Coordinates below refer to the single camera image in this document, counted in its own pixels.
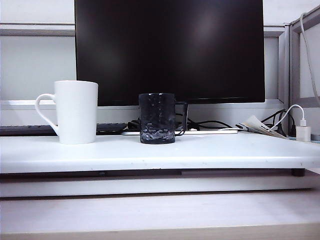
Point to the black textured glass cup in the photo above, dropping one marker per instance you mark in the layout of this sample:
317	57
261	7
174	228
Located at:
156	117

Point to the black power adapter brick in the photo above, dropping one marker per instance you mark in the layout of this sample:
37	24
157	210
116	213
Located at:
133	124

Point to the white raised desk board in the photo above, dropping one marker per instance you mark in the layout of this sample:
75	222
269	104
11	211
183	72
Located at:
160	152

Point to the black AOC computer monitor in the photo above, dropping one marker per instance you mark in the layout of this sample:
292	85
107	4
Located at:
170	50

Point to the white ceramic mug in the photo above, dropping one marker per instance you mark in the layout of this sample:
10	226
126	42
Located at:
76	112

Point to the folded paper booklet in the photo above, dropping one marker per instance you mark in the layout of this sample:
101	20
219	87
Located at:
260	125

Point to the black computer keyboard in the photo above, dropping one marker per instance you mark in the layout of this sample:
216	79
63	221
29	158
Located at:
25	130

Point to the white USB charger plug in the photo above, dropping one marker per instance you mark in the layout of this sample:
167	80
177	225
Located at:
303	133

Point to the black rubber board foot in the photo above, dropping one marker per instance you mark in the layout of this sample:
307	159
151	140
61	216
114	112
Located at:
298	173

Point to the grey cubicle partition frame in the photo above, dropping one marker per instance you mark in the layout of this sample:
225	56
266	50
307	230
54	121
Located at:
287	62

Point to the grey wall rail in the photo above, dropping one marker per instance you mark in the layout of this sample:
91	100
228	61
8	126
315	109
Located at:
37	29

